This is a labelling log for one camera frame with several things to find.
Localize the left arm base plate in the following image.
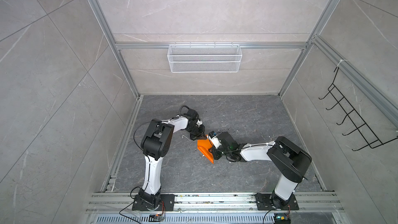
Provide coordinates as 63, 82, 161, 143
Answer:
132, 194, 176, 211

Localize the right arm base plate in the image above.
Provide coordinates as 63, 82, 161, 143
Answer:
254, 192, 299, 211

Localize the white wire mesh basket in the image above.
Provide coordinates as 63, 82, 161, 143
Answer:
167, 44, 243, 73

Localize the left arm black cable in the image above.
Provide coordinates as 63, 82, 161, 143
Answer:
133, 105, 190, 153

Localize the aluminium mounting rail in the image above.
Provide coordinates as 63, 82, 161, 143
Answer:
85, 192, 344, 214

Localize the black wire hook rack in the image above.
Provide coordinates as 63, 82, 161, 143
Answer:
318, 67, 398, 151

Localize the white vented cable duct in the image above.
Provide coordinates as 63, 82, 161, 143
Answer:
94, 213, 275, 224

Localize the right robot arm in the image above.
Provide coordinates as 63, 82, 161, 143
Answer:
198, 132, 312, 210

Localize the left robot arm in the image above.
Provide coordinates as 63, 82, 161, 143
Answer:
138, 114, 205, 209

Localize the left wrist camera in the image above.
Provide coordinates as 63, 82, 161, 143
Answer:
183, 109, 203, 127

